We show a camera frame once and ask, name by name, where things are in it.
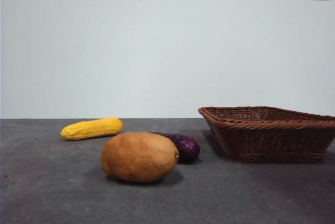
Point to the purple eggplant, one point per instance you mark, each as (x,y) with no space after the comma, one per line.
(187,148)

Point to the brown potato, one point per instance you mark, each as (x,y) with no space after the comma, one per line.
(138,157)

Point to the yellow corn cob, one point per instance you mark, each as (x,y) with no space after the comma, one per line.
(91,129)

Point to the brown wicker basket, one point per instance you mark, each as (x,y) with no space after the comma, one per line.
(269,143)

